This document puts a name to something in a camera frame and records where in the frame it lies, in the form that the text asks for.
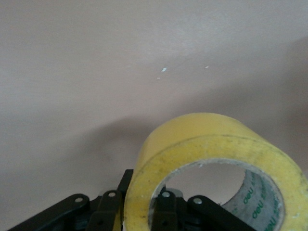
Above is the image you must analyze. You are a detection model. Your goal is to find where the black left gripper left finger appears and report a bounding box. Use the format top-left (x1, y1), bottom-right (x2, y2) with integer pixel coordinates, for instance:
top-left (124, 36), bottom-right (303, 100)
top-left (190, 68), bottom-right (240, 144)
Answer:
top-left (7, 169), bottom-right (134, 231)

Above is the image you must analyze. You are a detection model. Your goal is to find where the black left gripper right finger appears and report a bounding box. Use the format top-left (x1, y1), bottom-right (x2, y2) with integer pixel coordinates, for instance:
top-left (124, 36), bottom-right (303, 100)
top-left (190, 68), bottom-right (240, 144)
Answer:
top-left (150, 190), bottom-right (263, 231)

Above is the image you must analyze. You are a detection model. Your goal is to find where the yellow packing tape roll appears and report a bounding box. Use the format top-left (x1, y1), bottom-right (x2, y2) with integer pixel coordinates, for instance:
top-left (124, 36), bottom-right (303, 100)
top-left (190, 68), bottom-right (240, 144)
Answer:
top-left (124, 112), bottom-right (308, 231)

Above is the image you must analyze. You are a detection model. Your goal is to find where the brown table cloth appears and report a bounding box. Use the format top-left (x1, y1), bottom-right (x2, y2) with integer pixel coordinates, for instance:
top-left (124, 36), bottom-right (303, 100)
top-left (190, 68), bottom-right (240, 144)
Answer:
top-left (0, 0), bottom-right (308, 231)

